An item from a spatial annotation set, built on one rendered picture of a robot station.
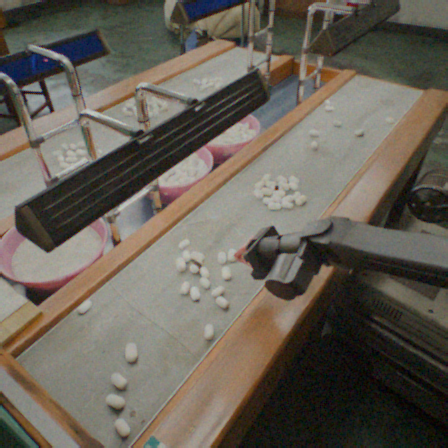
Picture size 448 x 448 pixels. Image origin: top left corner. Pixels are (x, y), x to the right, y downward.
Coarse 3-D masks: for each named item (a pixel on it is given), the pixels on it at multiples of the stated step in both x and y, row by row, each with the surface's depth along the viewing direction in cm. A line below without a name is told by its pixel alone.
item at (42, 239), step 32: (224, 96) 81; (256, 96) 88; (160, 128) 70; (192, 128) 75; (224, 128) 81; (96, 160) 61; (128, 160) 65; (160, 160) 69; (64, 192) 57; (96, 192) 61; (128, 192) 65; (32, 224) 54; (64, 224) 57
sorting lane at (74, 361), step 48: (336, 96) 164; (384, 96) 163; (288, 144) 135; (336, 144) 135; (240, 192) 115; (288, 192) 115; (336, 192) 115; (192, 240) 101; (240, 240) 100; (144, 288) 89; (240, 288) 89; (48, 336) 80; (96, 336) 80; (144, 336) 80; (192, 336) 80; (48, 384) 73; (96, 384) 73; (144, 384) 73; (96, 432) 66
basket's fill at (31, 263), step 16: (80, 240) 102; (96, 240) 102; (16, 256) 99; (32, 256) 98; (48, 256) 98; (64, 256) 97; (80, 256) 98; (16, 272) 95; (32, 272) 94; (48, 272) 94; (64, 272) 94
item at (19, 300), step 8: (0, 280) 86; (0, 288) 85; (8, 288) 85; (0, 296) 83; (8, 296) 83; (16, 296) 83; (0, 304) 81; (8, 304) 81; (16, 304) 81; (0, 312) 80; (8, 312) 80; (0, 320) 79
